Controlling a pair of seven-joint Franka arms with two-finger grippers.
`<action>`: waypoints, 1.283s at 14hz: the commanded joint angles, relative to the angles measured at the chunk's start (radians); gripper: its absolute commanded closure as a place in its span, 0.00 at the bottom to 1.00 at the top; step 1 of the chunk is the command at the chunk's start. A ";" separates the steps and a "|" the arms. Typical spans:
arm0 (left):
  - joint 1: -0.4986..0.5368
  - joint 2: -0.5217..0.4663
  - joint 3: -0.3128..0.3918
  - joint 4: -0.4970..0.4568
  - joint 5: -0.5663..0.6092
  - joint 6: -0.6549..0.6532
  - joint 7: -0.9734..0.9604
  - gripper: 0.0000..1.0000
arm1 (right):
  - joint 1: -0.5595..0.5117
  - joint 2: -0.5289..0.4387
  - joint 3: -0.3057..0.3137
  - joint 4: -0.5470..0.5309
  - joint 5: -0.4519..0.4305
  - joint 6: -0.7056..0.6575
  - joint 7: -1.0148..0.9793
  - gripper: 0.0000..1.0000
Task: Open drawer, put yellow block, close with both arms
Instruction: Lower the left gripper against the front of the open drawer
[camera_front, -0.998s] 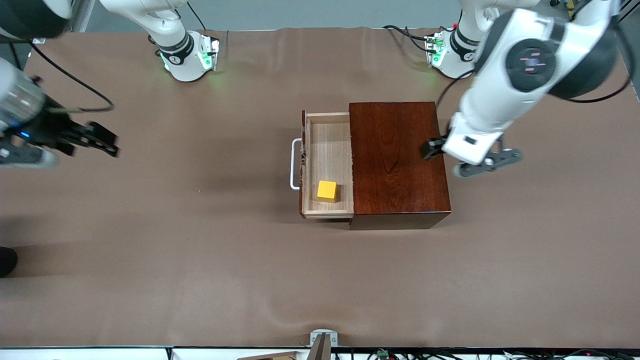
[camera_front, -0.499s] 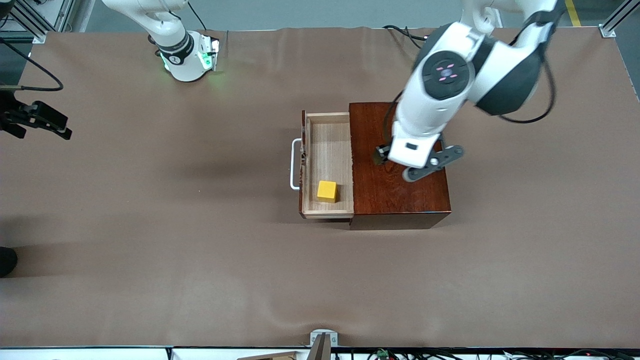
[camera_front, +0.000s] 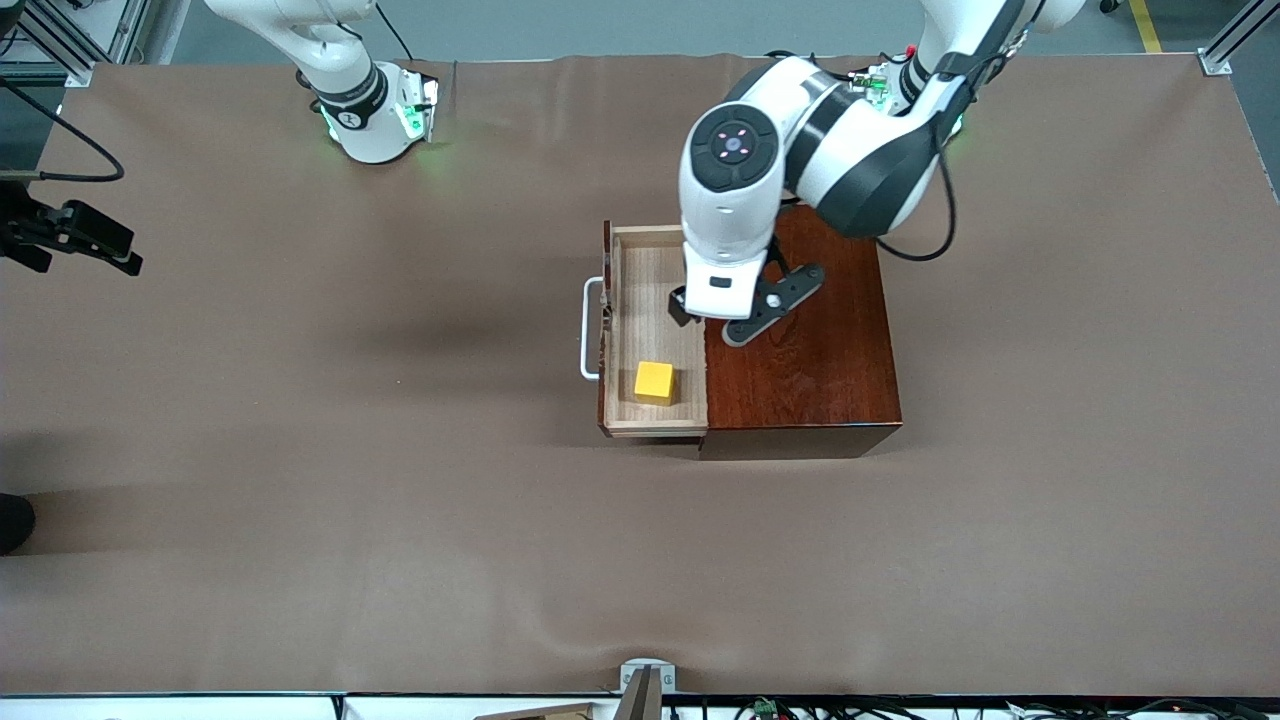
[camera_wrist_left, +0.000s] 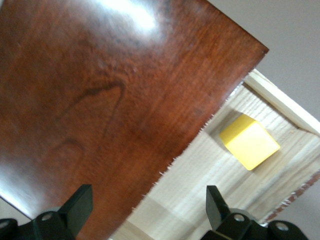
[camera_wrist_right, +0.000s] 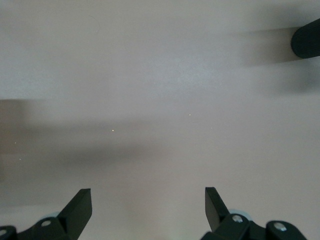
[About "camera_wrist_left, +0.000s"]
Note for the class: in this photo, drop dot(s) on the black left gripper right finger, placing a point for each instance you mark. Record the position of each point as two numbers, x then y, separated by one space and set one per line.
235 228

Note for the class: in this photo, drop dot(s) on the dark red wooden cabinet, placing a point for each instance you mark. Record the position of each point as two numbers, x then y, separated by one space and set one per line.
100 100

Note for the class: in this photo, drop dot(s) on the yellow cube block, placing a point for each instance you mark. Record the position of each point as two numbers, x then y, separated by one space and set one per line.
252 145

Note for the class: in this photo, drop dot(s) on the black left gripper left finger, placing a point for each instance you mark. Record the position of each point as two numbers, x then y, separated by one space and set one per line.
75 215

